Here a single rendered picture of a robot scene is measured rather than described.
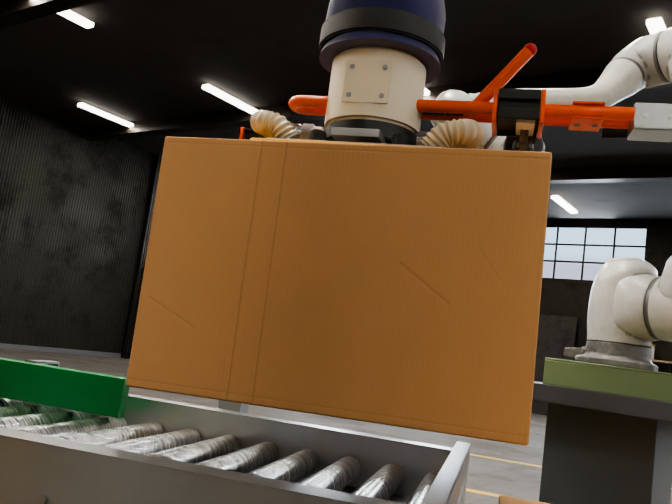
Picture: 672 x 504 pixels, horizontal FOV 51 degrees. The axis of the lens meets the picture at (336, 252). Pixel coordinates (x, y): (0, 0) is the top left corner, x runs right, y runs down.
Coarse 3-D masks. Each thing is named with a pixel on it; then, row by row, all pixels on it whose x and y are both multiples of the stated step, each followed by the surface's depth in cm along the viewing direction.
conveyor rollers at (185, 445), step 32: (0, 416) 144; (32, 416) 142; (64, 416) 151; (128, 448) 125; (160, 448) 136; (192, 448) 131; (224, 448) 144; (256, 448) 140; (288, 480) 126; (320, 480) 117; (352, 480) 139; (384, 480) 126
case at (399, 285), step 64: (192, 192) 110; (256, 192) 107; (320, 192) 105; (384, 192) 102; (448, 192) 100; (512, 192) 97; (192, 256) 108; (256, 256) 106; (320, 256) 103; (384, 256) 101; (448, 256) 98; (512, 256) 96; (192, 320) 106; (256, 320) 104; (320, 320) 101; (384, 320) 99; (448, 320) 97; (512, 320) 95; (128, 384) 107; (192, 384) 105; (256, 384) 102; (320, 384) 100; (384, 384) 98; (448, 384) 95; (512, 384) 93
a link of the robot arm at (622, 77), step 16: (608, 64) 174; (624, 64) 170; (608, 80) 167; (624, 80) 168; (640, 80) 170; (448, 96) 152; (464, 96) 152; (560, 96) 162; (576, 96) 162; (592, 96) 164; (608, 96) 165; (624, 96) 169
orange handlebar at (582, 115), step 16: (304, 96) 126; (320, 96) 125; (304, 112) 130; (320, 112) 129; (432, 112) 121; (448, 112) 120; (464, 112) 119; (480, 112) 118; (560, 112) 115; (576, 112) 114; (592, 112) 114; (608, 112) 113; (624, 112) 113; (576, 128) 119; (592, 128) 118; (624, 128) 117
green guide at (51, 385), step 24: (0, 360) 160; (48, 360) 167; (0, 384) 159; (24, 384) 157; (48, 384) 156; (72, 384) 154; (96, 384) 153; (120, 384) 152; (72, 408) 154; (96, 408) 152; (120, 408) 151
